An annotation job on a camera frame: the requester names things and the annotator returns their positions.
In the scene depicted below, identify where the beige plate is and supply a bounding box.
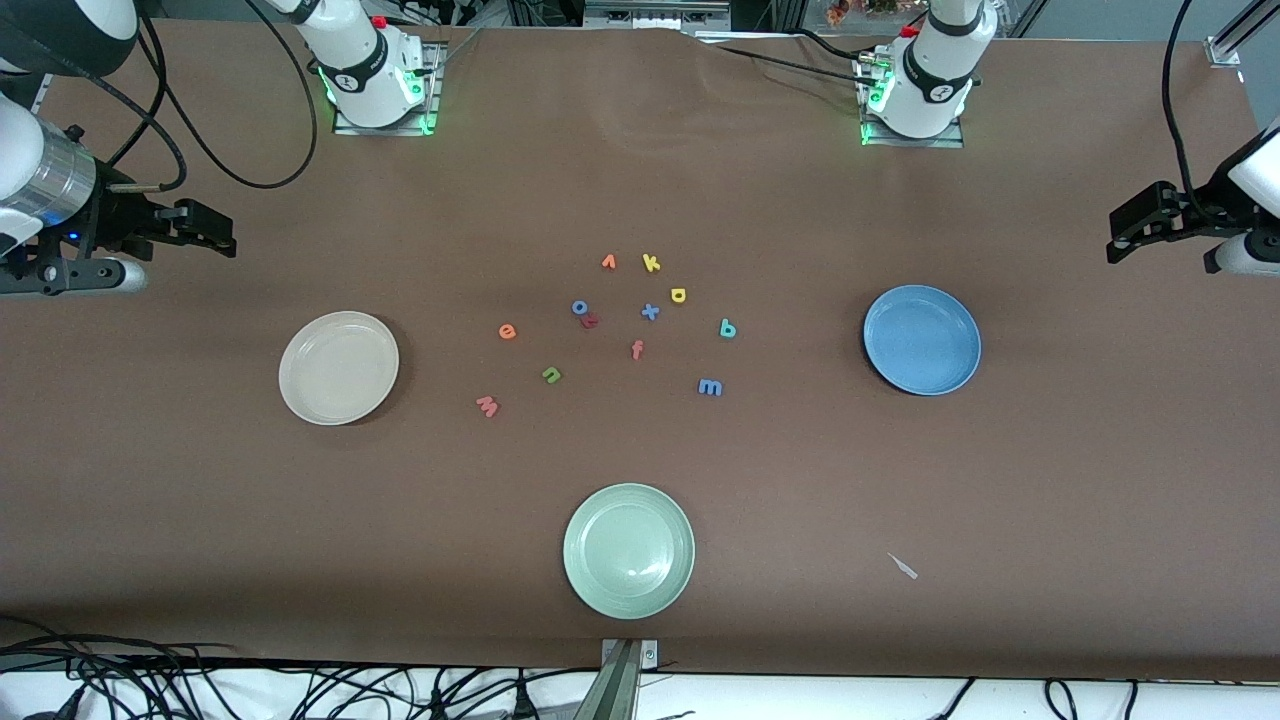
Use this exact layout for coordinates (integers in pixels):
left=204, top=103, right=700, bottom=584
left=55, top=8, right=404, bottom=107
left=278, top=311, right=401, bottom=427

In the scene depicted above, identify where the blue plate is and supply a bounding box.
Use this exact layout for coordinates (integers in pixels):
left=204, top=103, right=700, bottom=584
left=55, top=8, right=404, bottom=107
left=863, top=285, right=983, bottom=397

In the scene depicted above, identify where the brown paper table cover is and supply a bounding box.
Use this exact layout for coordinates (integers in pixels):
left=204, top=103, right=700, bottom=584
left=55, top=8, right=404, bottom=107
left=0, top=18, right=1280, bottom=683

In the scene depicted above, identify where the grey background equipment box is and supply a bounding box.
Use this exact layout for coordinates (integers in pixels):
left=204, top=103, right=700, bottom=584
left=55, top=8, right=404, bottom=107
left=585, top=0, right=731, bottom=29

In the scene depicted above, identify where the green plate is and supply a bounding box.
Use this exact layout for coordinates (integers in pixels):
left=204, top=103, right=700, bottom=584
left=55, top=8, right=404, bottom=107
left=562, top=483, right=696, bottom=621

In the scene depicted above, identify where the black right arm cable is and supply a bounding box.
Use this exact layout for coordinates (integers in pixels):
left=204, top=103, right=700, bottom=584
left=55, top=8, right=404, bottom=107
left=0, top=0, right=319, bottom=193

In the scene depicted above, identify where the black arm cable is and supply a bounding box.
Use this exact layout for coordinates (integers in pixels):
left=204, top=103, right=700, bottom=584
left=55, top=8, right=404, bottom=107
left=1160, top=0, right=1201, bottom=216
left=0, top=0, right=319, bottom=193

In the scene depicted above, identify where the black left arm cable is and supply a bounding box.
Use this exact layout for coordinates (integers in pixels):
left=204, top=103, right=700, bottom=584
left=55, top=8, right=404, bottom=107
left=1160, top=0, right=1201, bottom=216

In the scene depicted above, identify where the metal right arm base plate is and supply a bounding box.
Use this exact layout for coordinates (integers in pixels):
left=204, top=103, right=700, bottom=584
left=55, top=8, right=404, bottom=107
left=332, top=40, right=441, bottom=137

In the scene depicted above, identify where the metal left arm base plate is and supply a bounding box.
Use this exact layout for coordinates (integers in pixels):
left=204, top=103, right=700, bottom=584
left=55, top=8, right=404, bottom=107
left=860, top=58, right=966, bottom=149

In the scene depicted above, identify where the black cable on table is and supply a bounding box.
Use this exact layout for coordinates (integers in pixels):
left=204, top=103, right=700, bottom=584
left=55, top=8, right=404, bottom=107
left=700, top=32, right=881, bottom=85

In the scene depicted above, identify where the black floor cable tangle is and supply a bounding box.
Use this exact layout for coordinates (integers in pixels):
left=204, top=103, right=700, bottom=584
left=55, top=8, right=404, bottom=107
left=0, top=615, right=601, bottom=720

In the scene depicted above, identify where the metal table edge bracket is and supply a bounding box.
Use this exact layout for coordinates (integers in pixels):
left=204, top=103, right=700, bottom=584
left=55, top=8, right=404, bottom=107
left=573, top=638, right=659, bottom=720

